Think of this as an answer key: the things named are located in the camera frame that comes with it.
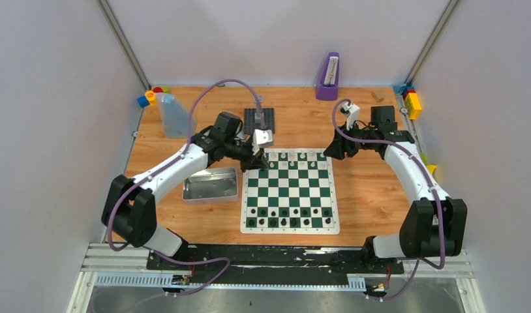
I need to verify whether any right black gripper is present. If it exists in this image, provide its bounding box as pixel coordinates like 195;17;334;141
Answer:
323;120;376;160

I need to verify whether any dark grey lego baseplate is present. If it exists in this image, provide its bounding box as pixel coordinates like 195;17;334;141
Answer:
243;108;275;135

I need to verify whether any purple metronome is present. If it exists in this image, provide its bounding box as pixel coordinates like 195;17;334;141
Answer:
315;52;340;101

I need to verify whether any translucent blue plastic container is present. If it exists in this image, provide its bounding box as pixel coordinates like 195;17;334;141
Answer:
156;93;196;139

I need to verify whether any yellow curved toy piece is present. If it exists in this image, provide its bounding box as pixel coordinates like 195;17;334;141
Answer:
427;164;437;176

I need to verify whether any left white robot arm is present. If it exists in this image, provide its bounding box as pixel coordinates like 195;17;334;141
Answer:
101;112;273;269

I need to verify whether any purple cable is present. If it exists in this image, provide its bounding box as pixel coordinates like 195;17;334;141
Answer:
88;78;266;313
331;98;447;302

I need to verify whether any grey lego tower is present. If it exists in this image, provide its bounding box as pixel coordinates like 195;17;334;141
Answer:
254;95;266;129

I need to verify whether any green white chess mat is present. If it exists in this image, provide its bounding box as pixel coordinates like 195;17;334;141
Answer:
240;149;341;235

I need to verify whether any colourful toy blocks left corner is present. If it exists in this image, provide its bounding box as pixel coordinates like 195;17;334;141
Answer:
137;87;170;108

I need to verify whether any metal tin with black pieces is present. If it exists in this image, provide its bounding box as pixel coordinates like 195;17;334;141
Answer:
182;167;239;205

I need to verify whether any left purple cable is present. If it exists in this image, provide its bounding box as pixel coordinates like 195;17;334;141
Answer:
88;78;266;313

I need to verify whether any yellow toy block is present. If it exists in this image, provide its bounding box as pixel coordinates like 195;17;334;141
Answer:
404;92;422;120

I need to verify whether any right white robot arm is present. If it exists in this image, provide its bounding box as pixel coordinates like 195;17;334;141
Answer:
324;99;468;273

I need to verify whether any small wooden block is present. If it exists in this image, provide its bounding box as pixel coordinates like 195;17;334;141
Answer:
371;91;384;103

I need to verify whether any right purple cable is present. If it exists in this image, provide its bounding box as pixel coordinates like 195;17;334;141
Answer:
331;98;447;302

